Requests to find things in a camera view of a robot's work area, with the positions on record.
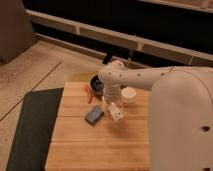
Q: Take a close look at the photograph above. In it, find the white plastic bottle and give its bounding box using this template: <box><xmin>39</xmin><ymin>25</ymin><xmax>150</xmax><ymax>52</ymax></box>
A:
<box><xmin>102</xmin><ymin>98</ymin><xmax>124</xmax><ymax>123</ymax></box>

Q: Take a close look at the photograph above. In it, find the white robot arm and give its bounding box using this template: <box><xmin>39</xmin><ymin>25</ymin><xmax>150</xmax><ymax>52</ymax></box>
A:
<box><xmin>98</xmin><ymin>61</ymin><xmax>213</xmax><ymax>171</ymax></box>

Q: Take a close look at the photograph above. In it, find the dark ceramic bowl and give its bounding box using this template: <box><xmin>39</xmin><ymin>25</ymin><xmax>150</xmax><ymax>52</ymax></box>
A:
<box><xmin>90</xmin><ymin>75</ymin><xmax>104</xmax><ymax>99</ymax></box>

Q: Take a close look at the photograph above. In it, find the white paper cup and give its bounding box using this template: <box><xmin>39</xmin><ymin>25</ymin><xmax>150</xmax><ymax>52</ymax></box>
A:
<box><xmin>121</xmin><ymin>87</ymin><xmax>136</xmax><ymax>104</ymax></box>

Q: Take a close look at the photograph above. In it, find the blue sponge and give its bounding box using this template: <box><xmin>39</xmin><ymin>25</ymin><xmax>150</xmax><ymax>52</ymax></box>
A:
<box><xmin>85</xmin><ymin>106</ymin><xmax>104</xmax><ymax>125</ymax></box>

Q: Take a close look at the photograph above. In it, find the black floor mat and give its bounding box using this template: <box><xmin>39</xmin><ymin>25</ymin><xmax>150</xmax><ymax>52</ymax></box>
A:
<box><xmin>6</xmin><ymin>88</ymin><xmax>63</xmax><ymax>171</ymax></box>

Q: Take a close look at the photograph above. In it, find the brown cabinet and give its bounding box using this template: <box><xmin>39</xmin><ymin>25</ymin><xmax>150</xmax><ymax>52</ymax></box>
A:
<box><xmin>0</xmin><ymin>0</ymin><xmax>36</xmax><ymax>63</ymax></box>

